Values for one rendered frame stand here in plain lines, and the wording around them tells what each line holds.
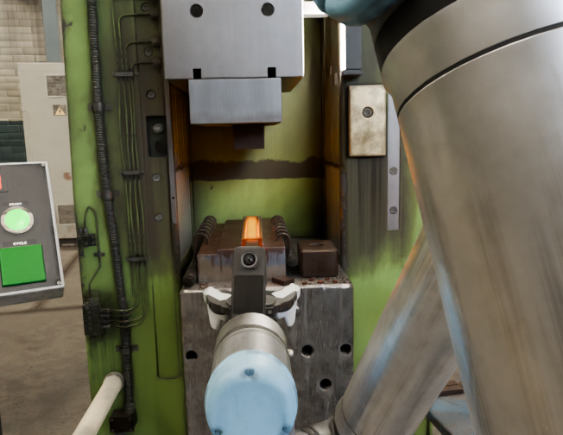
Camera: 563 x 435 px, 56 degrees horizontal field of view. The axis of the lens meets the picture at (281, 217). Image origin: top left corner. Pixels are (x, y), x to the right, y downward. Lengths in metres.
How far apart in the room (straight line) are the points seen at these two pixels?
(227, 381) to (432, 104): 0.38
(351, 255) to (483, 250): 1.17
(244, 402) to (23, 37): 7.00
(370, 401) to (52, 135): 6.18
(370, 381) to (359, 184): 0.85
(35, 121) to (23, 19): 1.39
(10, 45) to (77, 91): 6.04
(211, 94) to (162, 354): 0.68
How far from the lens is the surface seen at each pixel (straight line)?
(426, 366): 0.52
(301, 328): 1.20
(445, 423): 1.13
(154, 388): 1.49
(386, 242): 1.38
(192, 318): 1.19
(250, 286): 0.72
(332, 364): 1.24
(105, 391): 1.41
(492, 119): 0.20
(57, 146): 6.58
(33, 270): 1.13
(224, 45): 1.19
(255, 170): 1.66
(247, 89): 1.18
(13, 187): 1.20
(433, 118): 0.22
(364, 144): 1.32
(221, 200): 1.67
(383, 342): 0.52
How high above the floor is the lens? 1.24
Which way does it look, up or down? 9 degrees down
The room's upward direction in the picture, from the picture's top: 1 degrees counter-clockwise
